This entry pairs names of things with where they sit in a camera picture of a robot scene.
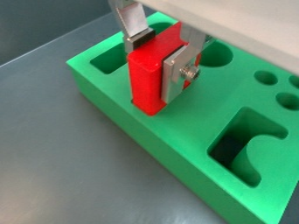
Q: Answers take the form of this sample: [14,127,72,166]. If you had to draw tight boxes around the green shape-sorter block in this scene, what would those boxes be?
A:
[66,11,299,224]

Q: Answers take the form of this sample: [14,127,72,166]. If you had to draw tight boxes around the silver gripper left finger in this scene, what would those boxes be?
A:
[108,0,155,53]

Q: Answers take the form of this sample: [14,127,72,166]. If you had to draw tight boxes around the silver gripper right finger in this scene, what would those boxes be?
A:
[162,23,207,103]

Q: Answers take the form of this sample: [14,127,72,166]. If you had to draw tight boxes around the red double-square peg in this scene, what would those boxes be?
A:
[127,22,202,116]

